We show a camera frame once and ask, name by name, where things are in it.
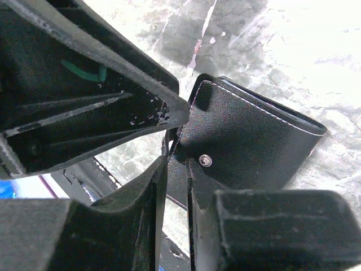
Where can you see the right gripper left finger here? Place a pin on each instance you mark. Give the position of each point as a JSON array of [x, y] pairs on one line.
[[121, 231]]

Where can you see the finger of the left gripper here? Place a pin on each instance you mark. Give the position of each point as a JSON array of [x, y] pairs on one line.
[[66, 97], [79, 13]]

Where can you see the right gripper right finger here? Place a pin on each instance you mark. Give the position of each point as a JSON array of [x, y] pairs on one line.
[[268, 230]]

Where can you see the black leather card holder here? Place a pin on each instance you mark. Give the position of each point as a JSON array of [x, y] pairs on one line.
[[240, 138]]

